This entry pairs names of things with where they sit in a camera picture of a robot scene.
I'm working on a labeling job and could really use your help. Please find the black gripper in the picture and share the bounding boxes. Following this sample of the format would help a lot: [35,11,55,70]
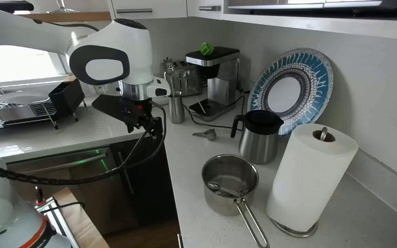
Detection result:
[90,92,165,139]

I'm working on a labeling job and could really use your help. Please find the silver measuring spoons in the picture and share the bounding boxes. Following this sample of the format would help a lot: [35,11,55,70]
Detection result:
[205,179,246,199]

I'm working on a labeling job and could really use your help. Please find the white round kitchen gadget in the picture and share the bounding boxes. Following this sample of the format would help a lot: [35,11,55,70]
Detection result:
[144,75,172,100]

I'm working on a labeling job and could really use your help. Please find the white upper kitchen cabinet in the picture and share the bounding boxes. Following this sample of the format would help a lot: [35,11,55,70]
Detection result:
[108,0,397,42]

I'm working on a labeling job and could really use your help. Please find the steel cup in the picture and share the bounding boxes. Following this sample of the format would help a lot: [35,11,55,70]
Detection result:
[166,91,186,125]

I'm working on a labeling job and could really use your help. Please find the small silver scoop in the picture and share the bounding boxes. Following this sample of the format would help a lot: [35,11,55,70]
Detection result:
[191,126,219,142]

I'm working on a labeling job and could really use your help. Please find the black and steel coffee maker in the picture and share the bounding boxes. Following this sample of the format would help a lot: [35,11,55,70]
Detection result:
[183,45,242,122]

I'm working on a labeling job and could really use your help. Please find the black utensil caddy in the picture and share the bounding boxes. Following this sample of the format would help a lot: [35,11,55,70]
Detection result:
[46,78,86,122]

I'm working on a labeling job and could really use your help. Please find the small green object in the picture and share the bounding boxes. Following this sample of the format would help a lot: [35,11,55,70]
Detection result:
[198,41,216,58]

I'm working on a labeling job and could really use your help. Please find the steel carafe with black lid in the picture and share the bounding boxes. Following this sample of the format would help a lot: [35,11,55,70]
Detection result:
[228,109,285,165]

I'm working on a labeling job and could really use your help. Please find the wooden board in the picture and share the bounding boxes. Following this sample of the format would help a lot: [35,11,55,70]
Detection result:
[12,184,110,248]

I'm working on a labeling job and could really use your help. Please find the metal dish rack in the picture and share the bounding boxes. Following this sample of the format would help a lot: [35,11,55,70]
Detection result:
[0,78,85,135]

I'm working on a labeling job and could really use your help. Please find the blue patterned decorative plate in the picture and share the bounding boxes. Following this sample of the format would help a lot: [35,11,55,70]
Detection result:
[245,47,336,137]

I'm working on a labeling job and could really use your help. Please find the white paper towel roll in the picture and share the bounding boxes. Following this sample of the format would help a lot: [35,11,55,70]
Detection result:
[264,122,359,234]

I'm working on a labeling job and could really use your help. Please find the steel paper towel holder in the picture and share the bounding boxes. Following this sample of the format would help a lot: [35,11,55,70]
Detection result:
[268,125,336,239]

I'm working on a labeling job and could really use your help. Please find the dark lower cabinet with handle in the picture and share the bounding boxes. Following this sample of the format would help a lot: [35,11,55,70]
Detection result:
[4,132,179,238]

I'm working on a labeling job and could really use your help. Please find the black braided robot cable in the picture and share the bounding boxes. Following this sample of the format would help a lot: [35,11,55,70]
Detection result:
[0,103,168,187]

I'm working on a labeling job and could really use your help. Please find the silver pot with long handle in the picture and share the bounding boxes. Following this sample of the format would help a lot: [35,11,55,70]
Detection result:
[199,153,271,248]

